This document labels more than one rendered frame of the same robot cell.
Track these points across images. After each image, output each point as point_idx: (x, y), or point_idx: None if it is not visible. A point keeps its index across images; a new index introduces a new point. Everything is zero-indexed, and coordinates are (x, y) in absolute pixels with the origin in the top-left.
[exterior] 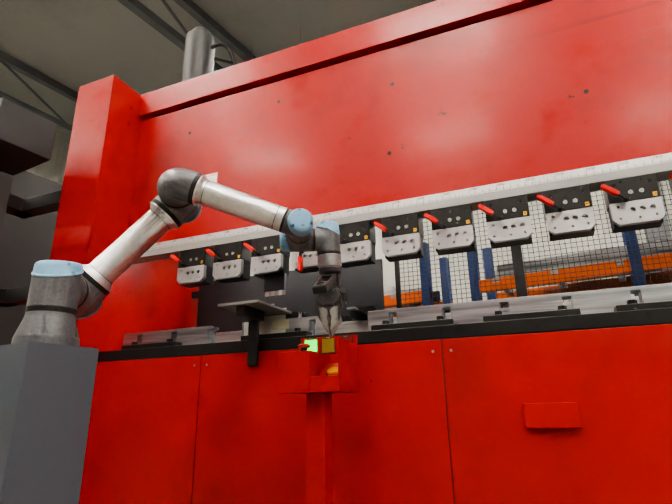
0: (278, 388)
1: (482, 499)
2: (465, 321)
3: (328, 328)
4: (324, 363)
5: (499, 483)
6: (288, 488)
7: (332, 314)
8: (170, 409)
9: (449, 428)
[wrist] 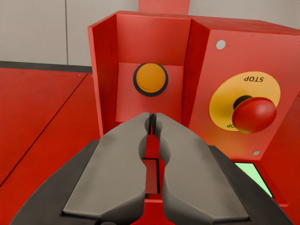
0: (263, 21)
1: (46, 95)
2: None
3: (158, 116)
4: (183, 115)
5: (24, 101)
6: None
7: (128, 160)
8: None
9: (41, 130)
